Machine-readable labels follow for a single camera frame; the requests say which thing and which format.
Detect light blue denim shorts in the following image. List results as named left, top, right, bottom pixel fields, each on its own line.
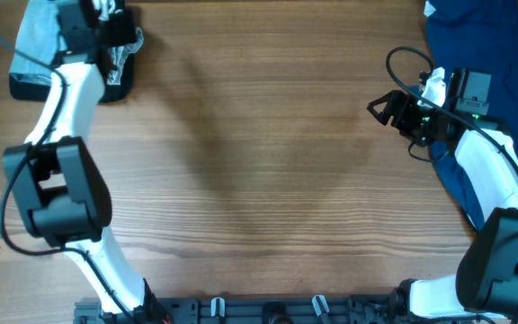
left=8, top=0, right=145, bottom=87

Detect dark green folded garment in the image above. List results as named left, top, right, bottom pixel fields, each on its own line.
left=9, top=49, right=136, bottom=103

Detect blue shirt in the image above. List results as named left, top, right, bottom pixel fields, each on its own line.
left=409, top=0, right=518, bottom=233

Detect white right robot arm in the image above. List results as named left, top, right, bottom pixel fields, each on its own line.
left=367, top=90, right=518, bottom=321

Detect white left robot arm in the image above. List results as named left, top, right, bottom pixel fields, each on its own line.
left=0, top=1, right=171, bottom=323

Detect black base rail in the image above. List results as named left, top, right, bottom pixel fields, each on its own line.
left=73, top=294, right=471, bottom=324

